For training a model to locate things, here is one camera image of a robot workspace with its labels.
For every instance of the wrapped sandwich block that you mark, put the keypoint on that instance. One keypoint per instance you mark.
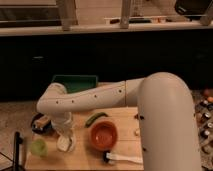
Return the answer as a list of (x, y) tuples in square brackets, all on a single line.
[(41, 122)]

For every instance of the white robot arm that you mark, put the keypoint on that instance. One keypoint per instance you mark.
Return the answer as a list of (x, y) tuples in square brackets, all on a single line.
[(169, 133)]

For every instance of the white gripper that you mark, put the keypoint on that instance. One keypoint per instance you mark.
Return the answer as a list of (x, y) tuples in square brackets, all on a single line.
[(62, 124)]

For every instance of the green plastic cup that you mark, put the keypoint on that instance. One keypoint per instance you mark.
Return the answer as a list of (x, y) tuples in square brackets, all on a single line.
[(38, 147)]

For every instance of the black stand left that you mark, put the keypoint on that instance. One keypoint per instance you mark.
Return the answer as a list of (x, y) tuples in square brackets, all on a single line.
[(16, 166)]

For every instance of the orange bowl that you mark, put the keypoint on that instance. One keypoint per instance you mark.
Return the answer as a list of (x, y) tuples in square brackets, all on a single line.
[(103, 135)]

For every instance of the green pepper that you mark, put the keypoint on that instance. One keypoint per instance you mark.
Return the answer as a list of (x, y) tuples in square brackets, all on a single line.
[(93, 118)]

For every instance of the white paper cup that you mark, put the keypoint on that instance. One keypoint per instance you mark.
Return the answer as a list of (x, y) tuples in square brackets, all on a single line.
[(63, 143)]

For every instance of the white black brush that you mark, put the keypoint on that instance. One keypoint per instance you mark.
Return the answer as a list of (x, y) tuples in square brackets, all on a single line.
[(108, 156)]

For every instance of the green plastic tray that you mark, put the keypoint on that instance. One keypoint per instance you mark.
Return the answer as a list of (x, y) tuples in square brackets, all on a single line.
[(76, 83)]

